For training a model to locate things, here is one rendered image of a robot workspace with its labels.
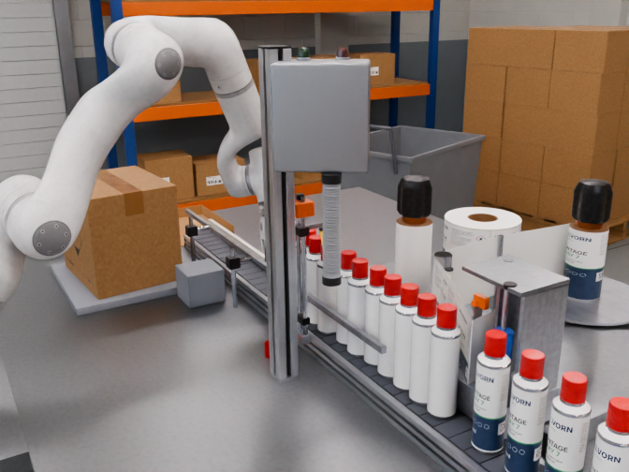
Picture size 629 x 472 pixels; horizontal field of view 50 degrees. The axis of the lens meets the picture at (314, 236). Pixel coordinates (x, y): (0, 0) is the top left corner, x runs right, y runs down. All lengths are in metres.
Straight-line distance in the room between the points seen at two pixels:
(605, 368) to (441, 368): 0.41
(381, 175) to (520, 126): 1.50
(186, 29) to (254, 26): 4.72
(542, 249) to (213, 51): 0.88
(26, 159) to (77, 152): 4.29
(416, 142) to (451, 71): 2.97
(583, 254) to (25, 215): 1.20
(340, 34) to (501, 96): 1.97
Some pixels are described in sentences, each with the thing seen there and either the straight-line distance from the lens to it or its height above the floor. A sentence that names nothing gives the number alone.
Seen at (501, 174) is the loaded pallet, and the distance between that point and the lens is 5.13.
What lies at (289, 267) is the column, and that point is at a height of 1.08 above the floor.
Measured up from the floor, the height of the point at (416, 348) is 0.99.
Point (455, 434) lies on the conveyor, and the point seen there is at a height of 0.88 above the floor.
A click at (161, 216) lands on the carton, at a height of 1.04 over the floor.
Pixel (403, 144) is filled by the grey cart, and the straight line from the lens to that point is 4.61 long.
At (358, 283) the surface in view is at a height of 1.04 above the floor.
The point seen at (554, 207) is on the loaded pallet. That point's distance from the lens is 4.90.
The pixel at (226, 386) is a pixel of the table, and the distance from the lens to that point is 1.44.
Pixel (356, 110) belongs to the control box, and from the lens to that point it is 1.19.
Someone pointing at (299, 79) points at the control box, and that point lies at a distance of 1.19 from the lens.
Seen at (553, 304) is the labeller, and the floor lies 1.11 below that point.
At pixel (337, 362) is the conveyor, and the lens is 1.43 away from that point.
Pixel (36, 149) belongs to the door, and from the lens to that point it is 5.66.
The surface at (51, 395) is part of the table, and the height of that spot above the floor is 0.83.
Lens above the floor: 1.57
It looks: 19 degrees down
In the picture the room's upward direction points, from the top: 1 degrees counter-clockwise
